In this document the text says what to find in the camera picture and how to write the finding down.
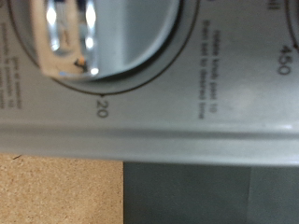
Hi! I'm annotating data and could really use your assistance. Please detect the silver oven knob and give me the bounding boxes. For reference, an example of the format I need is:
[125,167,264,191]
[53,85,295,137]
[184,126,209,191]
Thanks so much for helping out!
[8,0,182,84]

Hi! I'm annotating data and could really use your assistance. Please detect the silver toaster oven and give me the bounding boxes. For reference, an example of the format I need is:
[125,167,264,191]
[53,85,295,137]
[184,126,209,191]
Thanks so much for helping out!
[0,0,299,166]

